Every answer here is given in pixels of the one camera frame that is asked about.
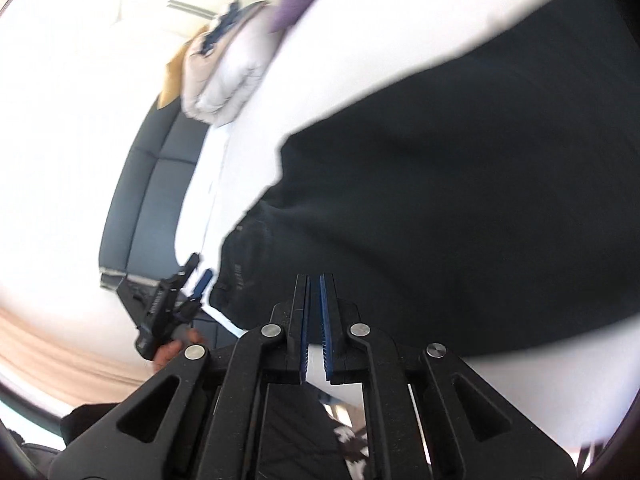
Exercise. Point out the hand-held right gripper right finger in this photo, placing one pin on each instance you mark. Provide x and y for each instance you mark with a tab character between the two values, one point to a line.
327	320

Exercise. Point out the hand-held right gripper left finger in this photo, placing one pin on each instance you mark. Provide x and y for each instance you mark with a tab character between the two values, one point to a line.
305	320

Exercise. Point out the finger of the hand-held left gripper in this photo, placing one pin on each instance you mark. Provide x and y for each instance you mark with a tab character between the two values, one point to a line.
189	266
201	284

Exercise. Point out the black pants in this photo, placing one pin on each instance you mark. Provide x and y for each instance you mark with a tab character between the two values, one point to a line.
425	210

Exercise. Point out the person's left hand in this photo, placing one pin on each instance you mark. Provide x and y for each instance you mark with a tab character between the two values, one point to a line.
167	352

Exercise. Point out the white pillow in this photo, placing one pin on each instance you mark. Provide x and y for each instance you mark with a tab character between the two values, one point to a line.
200	200

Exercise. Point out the dark grey padded headboard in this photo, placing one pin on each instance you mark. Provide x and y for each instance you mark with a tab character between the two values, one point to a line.
150	200

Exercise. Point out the yellow pillow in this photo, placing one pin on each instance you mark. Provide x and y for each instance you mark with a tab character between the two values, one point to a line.
172	80

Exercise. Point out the folded beige duvet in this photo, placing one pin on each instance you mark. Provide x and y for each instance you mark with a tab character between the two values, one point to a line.
230	75

